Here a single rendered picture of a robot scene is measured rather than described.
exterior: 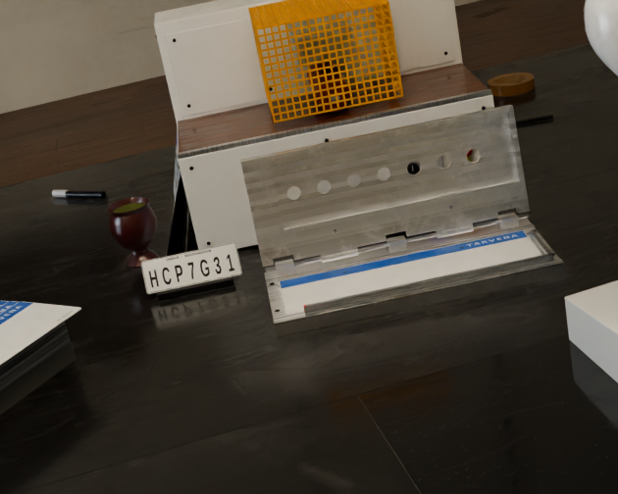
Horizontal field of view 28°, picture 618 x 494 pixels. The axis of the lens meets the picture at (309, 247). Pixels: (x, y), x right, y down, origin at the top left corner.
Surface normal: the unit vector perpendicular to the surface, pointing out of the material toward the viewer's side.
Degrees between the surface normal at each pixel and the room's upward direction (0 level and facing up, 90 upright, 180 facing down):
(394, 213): 81
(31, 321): 0
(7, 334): 0
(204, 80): 90
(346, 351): 0
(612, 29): 82
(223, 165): 90
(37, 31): 90
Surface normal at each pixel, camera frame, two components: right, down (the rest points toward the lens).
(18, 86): 0.25, 0.32
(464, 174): 0.07, 0.21
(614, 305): -0.22, -0.92
